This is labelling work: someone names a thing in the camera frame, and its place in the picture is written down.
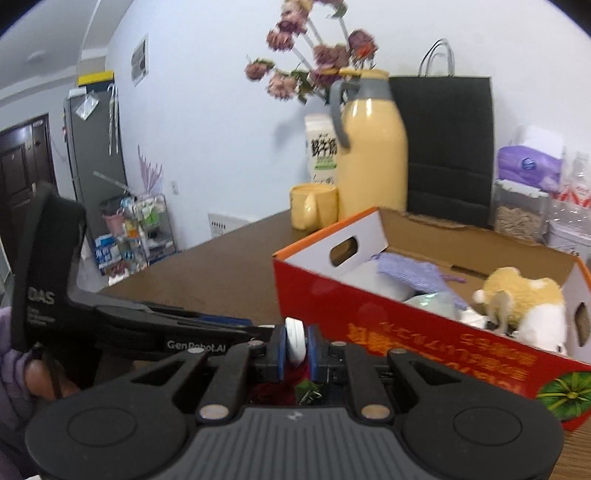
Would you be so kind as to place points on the orange and white cardboard box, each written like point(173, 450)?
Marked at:
point(415, 341)

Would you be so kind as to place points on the small wall picture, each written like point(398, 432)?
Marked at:
point(139, 57)

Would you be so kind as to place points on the printed tin box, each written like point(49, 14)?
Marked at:
point(568, 235)

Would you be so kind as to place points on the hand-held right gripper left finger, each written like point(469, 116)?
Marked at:
point(277, 350)

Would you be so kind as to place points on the person's left forearm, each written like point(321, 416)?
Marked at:
point(11, 369)

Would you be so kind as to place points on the red artificial rose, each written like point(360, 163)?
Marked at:
point(272, 392)

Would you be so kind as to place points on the dried pink flower bouquet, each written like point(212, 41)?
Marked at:
point(330, 55)

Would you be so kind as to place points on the dark brown door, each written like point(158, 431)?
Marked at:
point(18, 166)

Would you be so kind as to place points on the yellow and white plush toy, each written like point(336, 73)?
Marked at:
point(521, 290)

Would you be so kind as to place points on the purple plant wall sticker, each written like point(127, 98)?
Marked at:
point(150, 173)

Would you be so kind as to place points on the clear plastic bag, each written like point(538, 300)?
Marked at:
point(431, 303)

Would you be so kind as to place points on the white milk carton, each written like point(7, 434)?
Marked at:
point(321, 152)

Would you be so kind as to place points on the black paper bag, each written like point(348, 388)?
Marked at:
point(448, 147)

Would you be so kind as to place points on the purple cloth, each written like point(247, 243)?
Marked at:
point(415, 277)

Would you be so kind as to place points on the grey refrigerator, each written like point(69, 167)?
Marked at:
point(92, 152)

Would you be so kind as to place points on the person's left hand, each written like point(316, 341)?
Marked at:
point(39, 378)

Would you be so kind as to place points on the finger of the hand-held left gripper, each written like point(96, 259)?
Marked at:
point(221, 319)
point(249, 334)

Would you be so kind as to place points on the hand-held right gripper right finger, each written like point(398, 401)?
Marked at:
point(312, 350)

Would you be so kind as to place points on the yellow mug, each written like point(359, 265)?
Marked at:
point(318, 207)

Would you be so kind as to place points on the yellow box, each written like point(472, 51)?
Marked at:
point(97, 77)

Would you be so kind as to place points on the clear container of seeds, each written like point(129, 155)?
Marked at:
point(517, 221)

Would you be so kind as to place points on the white cloth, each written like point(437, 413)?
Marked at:
point(383, 284)

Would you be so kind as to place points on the yellow thermos jug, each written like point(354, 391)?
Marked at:
point(374, 152)

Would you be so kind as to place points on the small white bottle cap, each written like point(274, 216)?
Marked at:
point(295, 341)

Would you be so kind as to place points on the purple tissue pack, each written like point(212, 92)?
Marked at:
point(526, 164)

